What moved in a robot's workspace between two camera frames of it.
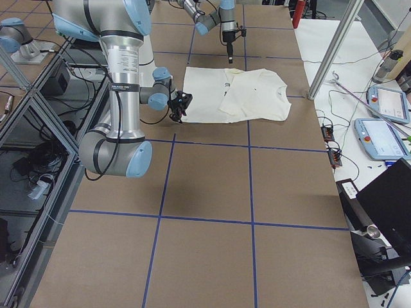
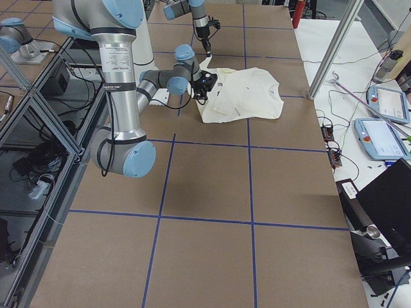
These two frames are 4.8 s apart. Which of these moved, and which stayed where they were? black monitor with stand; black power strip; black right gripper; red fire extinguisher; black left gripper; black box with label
Moved: black left gripper; black right gripper
Stayed: black box with label; red fire extinguisher; black power strip; black monitor with stand
